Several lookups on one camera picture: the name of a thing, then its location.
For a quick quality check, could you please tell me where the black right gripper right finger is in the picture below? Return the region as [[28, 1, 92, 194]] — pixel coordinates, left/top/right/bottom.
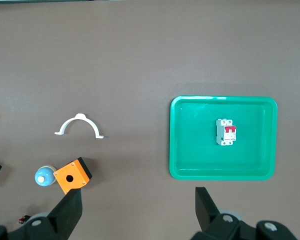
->
[[191, 186, 297, 240]]

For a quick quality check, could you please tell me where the green plastic tray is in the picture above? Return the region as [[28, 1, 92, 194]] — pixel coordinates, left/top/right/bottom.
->
[[169, 95, 278, 181]]

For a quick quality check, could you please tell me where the small black red switch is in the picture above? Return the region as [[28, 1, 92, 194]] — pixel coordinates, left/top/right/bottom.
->
[[17, 214, 31, 225]]

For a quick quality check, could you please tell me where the blue round button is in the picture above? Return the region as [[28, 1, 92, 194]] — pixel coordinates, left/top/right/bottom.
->
[[34, 164, 57, 187]]

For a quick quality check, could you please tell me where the brown table cover sheet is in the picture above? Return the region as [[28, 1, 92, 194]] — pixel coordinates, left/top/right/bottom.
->
[[0, 2, 300, 240]]

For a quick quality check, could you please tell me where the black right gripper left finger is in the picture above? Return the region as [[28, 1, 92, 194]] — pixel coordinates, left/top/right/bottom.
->
[[8, 188, 83, 240]]

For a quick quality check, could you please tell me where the white circuit breaker red switch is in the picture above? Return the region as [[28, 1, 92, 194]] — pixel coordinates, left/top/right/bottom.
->
[[215, 118, 238, 147]]

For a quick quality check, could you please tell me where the small white pipe clamp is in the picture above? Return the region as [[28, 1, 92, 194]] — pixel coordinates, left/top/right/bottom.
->
[[54, 113, 105, 140]]

